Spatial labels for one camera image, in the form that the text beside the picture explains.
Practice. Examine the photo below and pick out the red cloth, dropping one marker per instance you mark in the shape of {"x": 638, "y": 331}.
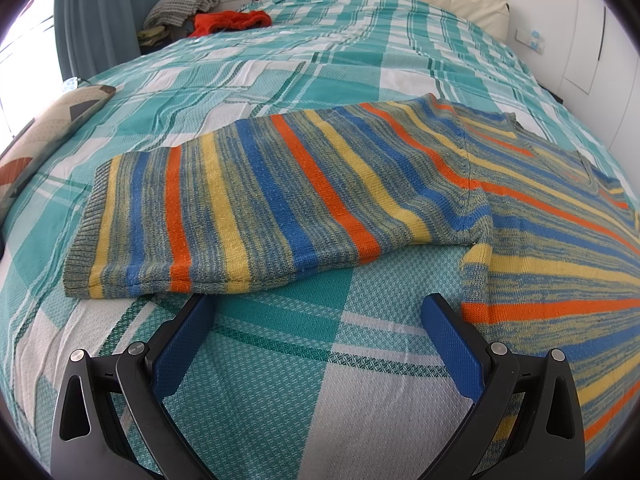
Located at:
{"x": 227, "y": 21}

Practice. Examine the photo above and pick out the teal curtain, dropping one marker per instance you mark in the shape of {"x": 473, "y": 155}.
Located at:
{"x": 100, "y": 10}

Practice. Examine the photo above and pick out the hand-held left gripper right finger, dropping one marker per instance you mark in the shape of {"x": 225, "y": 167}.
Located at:
{"x": 452, "y": 345}

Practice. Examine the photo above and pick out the beige patterned pillow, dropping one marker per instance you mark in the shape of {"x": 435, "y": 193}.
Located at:
{"x": 45, "y": 125}

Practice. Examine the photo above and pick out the dark clothes pile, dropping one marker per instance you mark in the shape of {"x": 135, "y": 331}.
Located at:
{"x": 152, "y": 36}

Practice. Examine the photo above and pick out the striped knit sweater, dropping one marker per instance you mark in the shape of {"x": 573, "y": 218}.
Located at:
{"x": 300, "y": 190}

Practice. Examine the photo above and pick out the teal plaid bedspread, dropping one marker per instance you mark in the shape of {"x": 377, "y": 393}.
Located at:
{"x": 280, "y": 360}

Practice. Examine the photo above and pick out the grey checked folded cloth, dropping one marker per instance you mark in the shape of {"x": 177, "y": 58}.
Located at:
{"x": 180, "y": 5}

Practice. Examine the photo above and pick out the white wall socket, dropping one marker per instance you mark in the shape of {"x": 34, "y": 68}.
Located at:
{"x": 531, "y": 40}

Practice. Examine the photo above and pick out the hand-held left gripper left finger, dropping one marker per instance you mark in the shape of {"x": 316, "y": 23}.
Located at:
{"x": 182, "y": 345}

